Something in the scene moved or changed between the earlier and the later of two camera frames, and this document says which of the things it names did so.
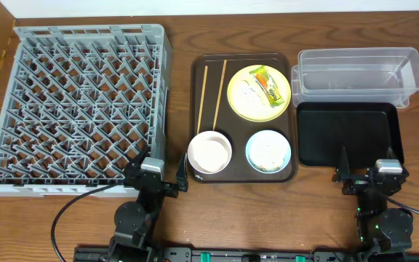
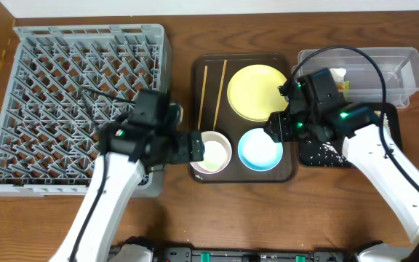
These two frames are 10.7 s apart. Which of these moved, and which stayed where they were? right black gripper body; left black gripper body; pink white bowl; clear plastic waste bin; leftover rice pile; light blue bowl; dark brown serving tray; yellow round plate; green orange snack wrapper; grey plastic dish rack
Moved: light blue bowl; green orange snack wrapper; right black gripper body; left black gripper body; leftover rice pile
Stayed: grey plastic dish rack; clear plastic waste bin; yellow round plate; pink white bowl; dark brown serving tray
